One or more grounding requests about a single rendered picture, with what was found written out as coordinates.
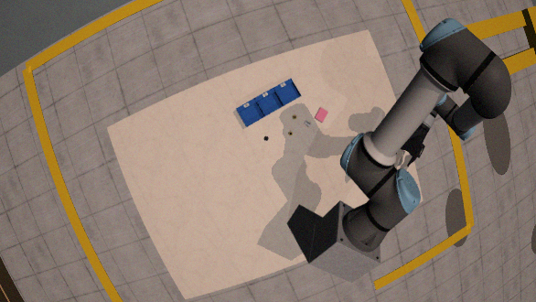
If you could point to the pink flat square block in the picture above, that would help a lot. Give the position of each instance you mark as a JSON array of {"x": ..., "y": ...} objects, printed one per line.
[{"x": 321, "y": 115}]

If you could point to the blue rack of bins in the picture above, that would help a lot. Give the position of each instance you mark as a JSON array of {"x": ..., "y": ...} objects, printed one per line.
[{"x": 268, "y": 102}]

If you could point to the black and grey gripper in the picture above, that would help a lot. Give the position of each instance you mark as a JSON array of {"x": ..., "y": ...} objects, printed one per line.
[{"x": 412, "y": 146}]

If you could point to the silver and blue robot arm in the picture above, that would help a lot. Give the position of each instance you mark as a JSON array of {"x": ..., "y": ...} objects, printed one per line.
[{"x": 452, "y": 57}]

